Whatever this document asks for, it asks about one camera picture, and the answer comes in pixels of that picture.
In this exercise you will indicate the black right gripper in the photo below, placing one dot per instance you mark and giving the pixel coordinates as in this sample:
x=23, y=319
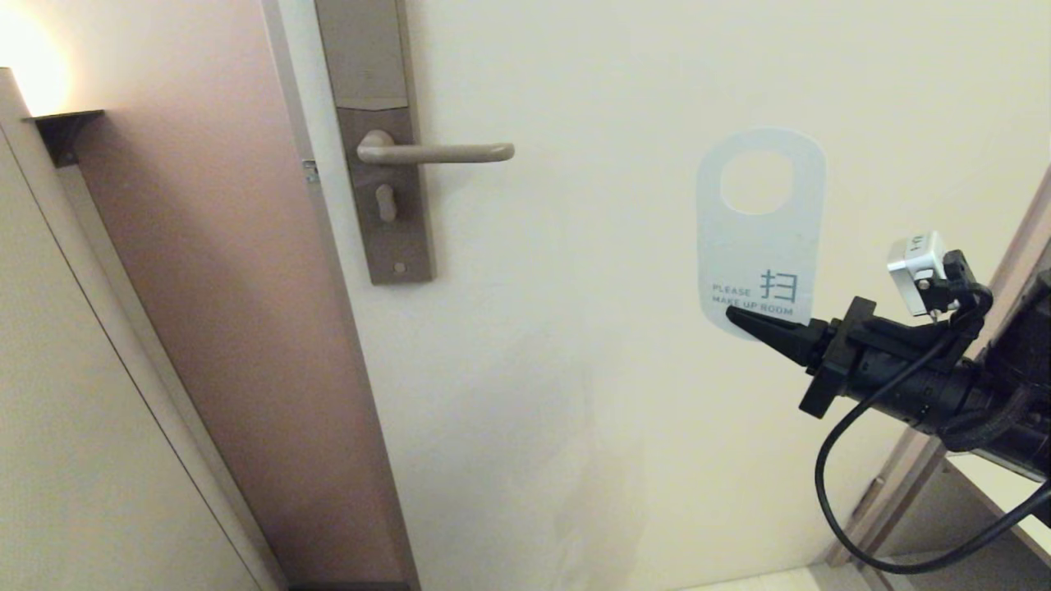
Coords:
x=895, y=369

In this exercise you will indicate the white closet shelf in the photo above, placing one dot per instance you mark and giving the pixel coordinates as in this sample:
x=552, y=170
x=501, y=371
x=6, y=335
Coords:
x=998, y=488

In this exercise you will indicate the bronze door lock plate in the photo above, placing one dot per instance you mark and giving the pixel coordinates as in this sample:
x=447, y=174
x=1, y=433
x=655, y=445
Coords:
x=365, y=57

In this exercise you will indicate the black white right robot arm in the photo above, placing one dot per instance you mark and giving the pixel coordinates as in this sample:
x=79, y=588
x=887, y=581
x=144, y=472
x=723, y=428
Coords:
x=1026, y=353

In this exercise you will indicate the cream white door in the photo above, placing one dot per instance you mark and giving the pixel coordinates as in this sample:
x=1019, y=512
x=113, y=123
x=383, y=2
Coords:
x=575, y=410

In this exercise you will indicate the white door hanger sign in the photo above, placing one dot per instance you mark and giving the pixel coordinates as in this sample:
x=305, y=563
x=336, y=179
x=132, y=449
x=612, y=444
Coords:
x=759, y=246

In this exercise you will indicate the taupe frame hinge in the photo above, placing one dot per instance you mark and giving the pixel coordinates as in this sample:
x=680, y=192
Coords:
x=867, y=497

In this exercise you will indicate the cream wardrobe panel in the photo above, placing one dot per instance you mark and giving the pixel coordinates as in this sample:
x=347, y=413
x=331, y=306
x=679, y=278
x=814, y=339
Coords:
x=74, y=410

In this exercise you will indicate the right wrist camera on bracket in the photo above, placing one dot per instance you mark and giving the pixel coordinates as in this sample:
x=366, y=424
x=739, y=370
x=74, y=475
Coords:
x=920, y=271

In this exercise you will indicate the pale beige peanut-shaped object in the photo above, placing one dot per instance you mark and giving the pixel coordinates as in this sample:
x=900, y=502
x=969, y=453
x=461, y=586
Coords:
x=386, y=203

